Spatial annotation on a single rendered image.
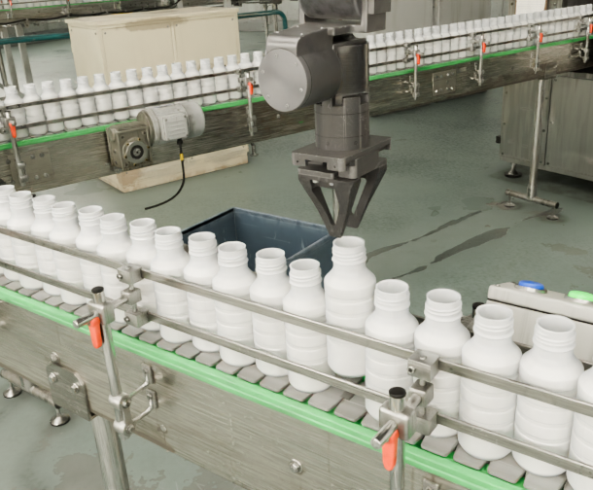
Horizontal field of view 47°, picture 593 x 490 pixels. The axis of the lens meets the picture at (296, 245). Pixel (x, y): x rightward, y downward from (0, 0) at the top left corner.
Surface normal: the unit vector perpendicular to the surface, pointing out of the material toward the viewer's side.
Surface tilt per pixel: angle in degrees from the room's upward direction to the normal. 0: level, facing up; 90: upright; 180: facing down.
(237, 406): 90
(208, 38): 90
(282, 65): 89
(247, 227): 90
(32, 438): 0
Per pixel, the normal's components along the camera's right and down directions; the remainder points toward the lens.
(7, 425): -0.05, -0.92
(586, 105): -0.80, 0.27
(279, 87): -0.60, 0.32
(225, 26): 0.59, 0.29
